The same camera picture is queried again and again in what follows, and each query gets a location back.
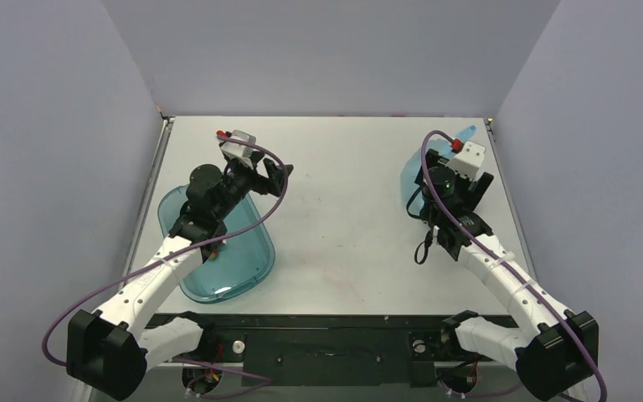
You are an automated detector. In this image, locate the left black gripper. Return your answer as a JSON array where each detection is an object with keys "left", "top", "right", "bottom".
[{"left": 214, "top": 152, "right": 291, "bottom": 221}]

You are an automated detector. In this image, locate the light blue plastic bag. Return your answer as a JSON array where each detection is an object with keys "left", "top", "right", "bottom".
[{"left": 400, "top": 138, "right": 454, "bottom": 218}]

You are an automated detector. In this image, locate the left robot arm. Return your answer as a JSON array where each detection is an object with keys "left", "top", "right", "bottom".
[{"left": 64, "top": 157, "right": 294, "bottom": 401}]

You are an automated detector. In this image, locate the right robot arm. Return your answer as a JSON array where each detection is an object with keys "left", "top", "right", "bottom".
[{"left": 415, "top": 161, "right": 604, "bottom": 401}]

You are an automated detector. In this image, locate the teal transparent plastic tray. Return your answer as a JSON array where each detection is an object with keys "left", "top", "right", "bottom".
[{"left": 157, "top": 185, "right": 275, "bottom": 304}]

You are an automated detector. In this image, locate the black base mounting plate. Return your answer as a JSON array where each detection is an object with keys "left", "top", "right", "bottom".
[{"left": 179, "top": 312, "right": 480, "bottom": 388}]

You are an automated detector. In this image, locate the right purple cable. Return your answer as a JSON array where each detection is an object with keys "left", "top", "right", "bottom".
[{"left": 421, "top": 130, "right": 609, "bottom": 402}]

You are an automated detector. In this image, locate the purple cable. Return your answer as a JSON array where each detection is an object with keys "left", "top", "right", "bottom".
[
  {"left": 421, "top": 130, "right": 609, "bottom": 402},
  {"left": 41, "top": 137, "right": 291, "bottom": 369}
]

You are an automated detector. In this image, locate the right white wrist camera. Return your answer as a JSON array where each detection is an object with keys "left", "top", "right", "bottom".
[{"left": 446, "top": 141, "right": 486, "bottom": 181}]

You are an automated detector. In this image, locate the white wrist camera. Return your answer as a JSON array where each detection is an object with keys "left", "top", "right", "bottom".
[
  {"left": 216, "top": 130, "right": 264, "bottom": 171},
  {"left": 446, "top": 141, "right": 486, "bottom": 181}
]

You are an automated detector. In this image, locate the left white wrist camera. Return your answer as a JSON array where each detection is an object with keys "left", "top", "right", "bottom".
[{"left": 216, "top": 130, "right": 264, "bottom": 171}]

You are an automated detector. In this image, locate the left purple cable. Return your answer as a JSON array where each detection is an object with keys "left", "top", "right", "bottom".
[{"left": 41, "top": 137, "right": 291, "bottom": 369}]

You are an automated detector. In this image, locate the black looped cable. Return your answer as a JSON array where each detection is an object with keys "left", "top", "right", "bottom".
[{"left": 406, "top": 185, "right": 439, "bottom": 265}]

